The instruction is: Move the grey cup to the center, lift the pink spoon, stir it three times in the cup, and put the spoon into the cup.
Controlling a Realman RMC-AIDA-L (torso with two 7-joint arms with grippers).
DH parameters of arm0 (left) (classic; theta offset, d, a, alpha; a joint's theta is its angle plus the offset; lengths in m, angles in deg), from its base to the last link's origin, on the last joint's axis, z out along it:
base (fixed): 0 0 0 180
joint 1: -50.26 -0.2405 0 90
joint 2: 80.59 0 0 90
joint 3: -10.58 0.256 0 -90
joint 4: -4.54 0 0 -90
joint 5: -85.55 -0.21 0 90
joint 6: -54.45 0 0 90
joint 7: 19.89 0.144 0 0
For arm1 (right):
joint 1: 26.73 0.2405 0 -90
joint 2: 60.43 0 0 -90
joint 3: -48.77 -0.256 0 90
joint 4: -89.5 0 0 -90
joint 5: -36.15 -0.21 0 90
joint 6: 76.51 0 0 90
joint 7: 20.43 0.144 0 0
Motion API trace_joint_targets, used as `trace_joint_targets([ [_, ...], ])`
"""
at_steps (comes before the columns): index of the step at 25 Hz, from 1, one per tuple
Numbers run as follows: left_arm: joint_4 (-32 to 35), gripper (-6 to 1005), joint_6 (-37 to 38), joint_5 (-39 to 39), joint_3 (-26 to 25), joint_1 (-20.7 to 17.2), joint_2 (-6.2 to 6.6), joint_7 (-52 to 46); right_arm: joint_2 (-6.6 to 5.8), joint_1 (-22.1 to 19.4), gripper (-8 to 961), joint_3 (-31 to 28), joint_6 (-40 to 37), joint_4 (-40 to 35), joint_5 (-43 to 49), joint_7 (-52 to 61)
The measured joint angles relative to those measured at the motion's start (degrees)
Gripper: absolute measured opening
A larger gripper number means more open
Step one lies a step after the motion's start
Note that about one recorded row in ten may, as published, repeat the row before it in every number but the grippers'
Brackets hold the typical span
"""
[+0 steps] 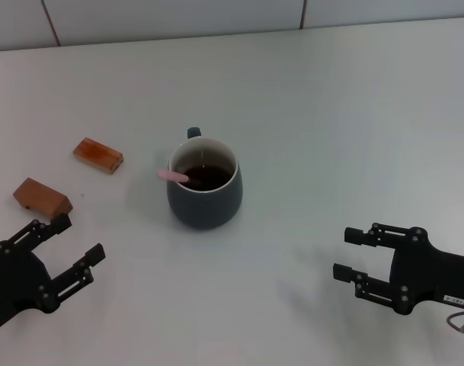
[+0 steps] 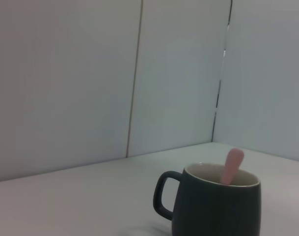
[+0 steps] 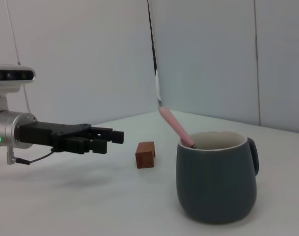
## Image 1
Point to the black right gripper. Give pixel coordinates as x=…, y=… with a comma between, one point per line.
x=416, y=272

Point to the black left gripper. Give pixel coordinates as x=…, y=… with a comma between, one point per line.
x=18, y=282

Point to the grey ceramic cup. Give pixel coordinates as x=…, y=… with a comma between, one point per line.
x=201, y=209

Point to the thick wooden block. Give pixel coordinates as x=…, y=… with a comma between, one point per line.
x=41, y=194

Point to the flat wooden block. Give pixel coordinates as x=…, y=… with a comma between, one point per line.
x=98, y=154

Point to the dark brown coffee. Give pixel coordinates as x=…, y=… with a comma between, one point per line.
x=212, y=175

